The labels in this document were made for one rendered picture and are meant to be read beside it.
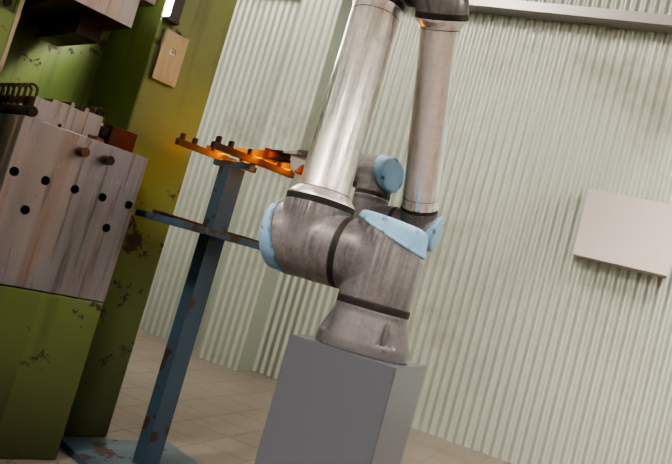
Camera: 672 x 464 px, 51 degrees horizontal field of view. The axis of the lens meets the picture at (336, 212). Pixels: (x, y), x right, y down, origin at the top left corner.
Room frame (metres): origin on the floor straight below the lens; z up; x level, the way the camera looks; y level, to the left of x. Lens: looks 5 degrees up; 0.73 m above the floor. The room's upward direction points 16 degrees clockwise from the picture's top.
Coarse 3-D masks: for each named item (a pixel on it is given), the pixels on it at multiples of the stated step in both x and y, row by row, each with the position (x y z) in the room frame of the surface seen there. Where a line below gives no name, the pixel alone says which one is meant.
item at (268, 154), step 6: (216, 150) 2.32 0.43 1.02; (240, 150) 2.21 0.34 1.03; (246, 150) 2.19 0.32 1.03; (258, 150) 2.14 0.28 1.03; (264, 150) 2.10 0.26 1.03; (270, 150) 2.09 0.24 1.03; (276, 150) 2.07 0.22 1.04; (282, 150) 2.05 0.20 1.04; (258, 156) 2.13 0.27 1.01; (264, 156) 2.09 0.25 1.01; (270, 156) 2.10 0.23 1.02; (276, 156) 2.08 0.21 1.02; (282, 156) 2.06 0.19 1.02; (288, 156) 2.04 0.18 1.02; (288, 162) 2.05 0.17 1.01
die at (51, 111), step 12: (36, 96) 1.93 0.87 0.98; (48, 108) 1.95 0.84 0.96; (60, 108) 1.98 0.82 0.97; (72, 108) 2.00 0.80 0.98; (48, 120) 1.96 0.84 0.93; (60, 120) 1.98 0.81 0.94; (72, 120) 2.00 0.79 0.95; (84, 120) 2.03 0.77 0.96; (96, 120) 2.05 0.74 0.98; (84, 132) 2.04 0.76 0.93; (96, 132) 2.06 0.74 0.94
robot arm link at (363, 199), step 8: (360, 192) 1.72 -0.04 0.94; (368, 192) 1.71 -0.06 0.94; (376, 192) 1.71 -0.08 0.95; (352, 200) 1.75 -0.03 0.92; (360, 200) 1.72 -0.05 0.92; (368, 200) 1.71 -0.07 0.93; (376, 200) 1.71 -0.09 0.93; (384, 200) 1.72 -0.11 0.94; (360, 208) 1.71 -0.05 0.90; (368, 208) 1.71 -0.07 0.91; (376, 208) 1.71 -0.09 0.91; (384, 208) 1.70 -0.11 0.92
